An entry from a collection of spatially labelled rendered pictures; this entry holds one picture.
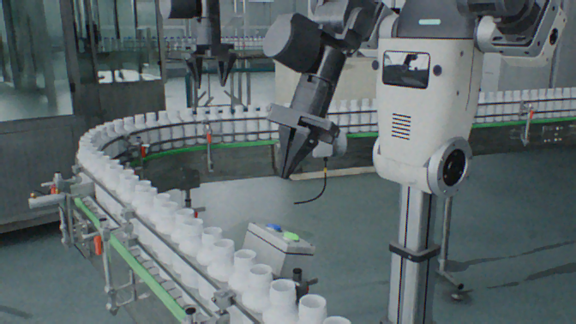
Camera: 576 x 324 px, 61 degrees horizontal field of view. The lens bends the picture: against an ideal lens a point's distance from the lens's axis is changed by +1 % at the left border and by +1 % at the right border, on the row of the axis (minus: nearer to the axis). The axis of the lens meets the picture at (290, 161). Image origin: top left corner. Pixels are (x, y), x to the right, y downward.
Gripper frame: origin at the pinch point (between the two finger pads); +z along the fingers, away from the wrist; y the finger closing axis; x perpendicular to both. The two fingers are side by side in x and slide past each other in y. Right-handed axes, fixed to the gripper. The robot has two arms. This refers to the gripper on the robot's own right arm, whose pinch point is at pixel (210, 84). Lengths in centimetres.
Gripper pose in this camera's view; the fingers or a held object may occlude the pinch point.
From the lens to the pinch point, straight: 114.0
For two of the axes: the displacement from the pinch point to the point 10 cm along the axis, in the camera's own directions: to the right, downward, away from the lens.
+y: -8.0, 1.7, -5.8
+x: 6.0, 2.2, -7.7
